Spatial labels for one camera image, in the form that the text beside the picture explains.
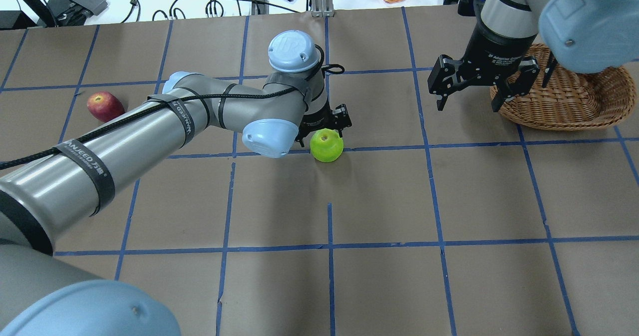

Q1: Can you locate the woven wicker basket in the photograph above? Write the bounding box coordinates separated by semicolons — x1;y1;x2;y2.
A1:
498;65;638;131

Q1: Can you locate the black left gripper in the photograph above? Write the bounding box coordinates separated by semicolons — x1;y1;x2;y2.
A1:
295;104;353;147

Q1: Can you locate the green apple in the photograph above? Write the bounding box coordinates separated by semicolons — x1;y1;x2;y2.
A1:
310;128;344;163

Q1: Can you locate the black power adapter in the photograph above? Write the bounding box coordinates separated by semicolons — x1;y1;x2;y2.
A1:
47;0;107;27

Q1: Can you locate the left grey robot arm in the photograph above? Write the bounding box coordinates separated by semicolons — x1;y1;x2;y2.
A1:
0;30;352;336

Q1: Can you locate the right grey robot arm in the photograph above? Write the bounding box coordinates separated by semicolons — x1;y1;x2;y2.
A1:
428;0;639;112

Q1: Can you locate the red apple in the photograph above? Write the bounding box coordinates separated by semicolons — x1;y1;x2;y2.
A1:
86;92;125;123

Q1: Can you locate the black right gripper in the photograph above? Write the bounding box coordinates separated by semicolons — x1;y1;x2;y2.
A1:
427;24;541;112

